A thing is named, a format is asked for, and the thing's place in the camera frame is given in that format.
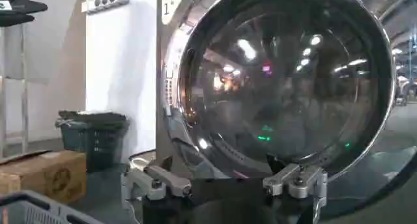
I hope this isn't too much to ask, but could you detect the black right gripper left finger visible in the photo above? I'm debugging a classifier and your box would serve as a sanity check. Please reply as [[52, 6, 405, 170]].
[[123, 156, 192, 202]]

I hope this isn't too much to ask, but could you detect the brown cardboard box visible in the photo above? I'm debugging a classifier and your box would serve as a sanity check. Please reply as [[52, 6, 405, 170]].
[[0, 149, 88, 204]]

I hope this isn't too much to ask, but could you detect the grey dryer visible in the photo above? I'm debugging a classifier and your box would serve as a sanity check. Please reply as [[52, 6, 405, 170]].
[[155, 0, 417, 224]]

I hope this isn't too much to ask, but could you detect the metal rack with black shelves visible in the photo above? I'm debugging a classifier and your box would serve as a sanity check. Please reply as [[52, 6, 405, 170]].
[[0, 0, 49, 158]]

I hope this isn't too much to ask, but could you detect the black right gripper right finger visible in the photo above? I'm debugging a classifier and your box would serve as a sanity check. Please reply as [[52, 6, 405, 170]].
[[262, 154, 328, 201]]

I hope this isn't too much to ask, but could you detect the round glass dryer door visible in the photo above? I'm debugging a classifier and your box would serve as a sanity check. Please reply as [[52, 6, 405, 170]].
[[177, 0, 397, 182]]

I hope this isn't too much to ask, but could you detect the grey plastic laundry basket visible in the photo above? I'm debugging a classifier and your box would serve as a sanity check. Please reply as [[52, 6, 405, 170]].
[[0, 190, 106, 224]]

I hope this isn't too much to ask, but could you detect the dark bin with black bag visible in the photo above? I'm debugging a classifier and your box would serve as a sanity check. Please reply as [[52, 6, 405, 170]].
[[54, 109, 131, 173]]

